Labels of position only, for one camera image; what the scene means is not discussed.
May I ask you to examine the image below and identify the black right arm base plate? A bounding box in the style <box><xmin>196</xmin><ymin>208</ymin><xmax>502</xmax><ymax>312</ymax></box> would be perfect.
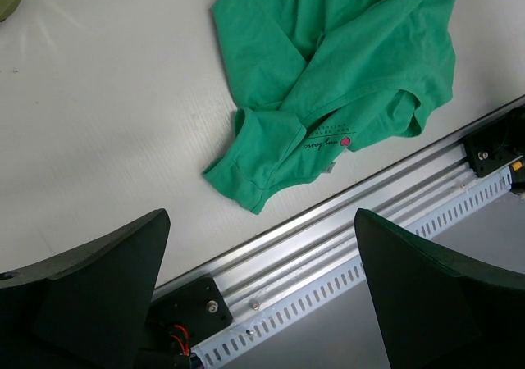
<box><xmin>463</xmin><ymin>105</ymin><xmax>524</xmax><ymax>194</ymax></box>

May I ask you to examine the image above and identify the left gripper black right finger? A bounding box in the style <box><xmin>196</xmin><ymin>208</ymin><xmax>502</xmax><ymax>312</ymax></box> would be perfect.
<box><xmin>354</xmin><ymin>208</ymin><xmax>524</xmax><ymax>368</ymax></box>

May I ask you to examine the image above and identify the aluminium frame rail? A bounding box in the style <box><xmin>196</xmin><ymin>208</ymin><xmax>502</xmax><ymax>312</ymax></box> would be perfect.
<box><xmin>153</xmin><ymin>98</ymin><xmax>524</xmax><ymax>322</ymax></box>

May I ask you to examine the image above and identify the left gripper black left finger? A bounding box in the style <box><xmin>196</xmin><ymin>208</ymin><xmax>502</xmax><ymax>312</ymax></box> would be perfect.
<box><xmin>1</xmin><ymin>209</ymin><xmax>170</xmax><ymax>368</ymax></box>

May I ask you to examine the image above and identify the green tank top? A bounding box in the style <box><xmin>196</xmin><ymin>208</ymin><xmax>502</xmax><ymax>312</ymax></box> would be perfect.
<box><xmin>203</xmin><ymin>0</ymin><xmax>455</xmax><ymax>214</ymax></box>

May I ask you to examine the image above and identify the white slotted cable duct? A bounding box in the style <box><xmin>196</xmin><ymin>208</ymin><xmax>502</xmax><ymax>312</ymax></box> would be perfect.
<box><xmin>195</xmin><ymin>161</ymin><xmax>524</xmax><ymax>368</ymax></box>

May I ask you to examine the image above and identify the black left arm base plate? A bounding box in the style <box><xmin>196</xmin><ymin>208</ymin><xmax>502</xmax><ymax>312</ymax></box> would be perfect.
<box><xmin>135</xmin><ymin>275</ymin><xmax>233</xmax><ymax>368</ymax></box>

